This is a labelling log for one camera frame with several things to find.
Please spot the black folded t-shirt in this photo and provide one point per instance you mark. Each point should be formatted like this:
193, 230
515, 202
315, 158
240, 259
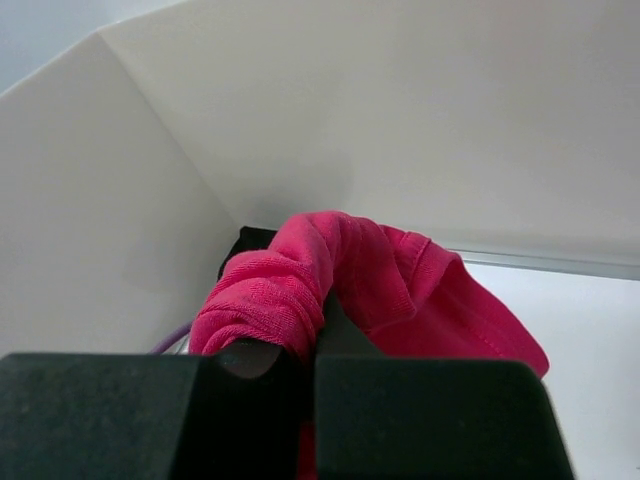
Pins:
249, 239

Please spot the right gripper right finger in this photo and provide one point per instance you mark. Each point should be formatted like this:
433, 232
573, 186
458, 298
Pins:
382, 417

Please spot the pink t-shirt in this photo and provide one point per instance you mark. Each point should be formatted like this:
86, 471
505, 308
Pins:
408, 295

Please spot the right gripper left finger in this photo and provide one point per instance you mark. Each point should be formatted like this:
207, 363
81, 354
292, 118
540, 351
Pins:
231, 415

